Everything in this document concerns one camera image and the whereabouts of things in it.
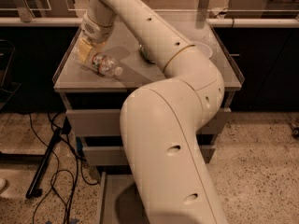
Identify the grey top drawer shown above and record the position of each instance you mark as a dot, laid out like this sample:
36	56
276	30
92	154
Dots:
106	122

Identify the black floor stand bar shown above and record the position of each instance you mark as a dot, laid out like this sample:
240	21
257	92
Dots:
34	189

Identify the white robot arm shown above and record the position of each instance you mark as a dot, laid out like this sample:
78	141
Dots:
159	121

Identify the grey bottom drawer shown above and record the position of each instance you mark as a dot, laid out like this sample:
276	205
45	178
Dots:
119	201

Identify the white counter rail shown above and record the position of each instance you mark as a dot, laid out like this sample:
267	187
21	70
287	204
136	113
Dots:
218	23

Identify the grey drawer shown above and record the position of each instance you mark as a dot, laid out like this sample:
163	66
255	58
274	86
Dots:
119	201
106	122
116	156

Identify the black caster wheel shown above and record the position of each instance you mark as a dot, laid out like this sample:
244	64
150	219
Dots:
295	131

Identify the white ceramic bowl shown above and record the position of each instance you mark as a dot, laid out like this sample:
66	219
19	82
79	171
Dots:
203	48

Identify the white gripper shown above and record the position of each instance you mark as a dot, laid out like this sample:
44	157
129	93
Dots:
94	32

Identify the crushed green soda can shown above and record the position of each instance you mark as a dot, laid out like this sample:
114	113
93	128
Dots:
145	55

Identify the clear plastic water bottle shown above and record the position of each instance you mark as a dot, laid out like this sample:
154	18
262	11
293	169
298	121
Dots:
101	63

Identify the black chair frame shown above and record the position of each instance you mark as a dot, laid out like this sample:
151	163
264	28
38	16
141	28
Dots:
7	86

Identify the grey middle drawer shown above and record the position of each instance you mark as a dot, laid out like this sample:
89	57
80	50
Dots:
116	156

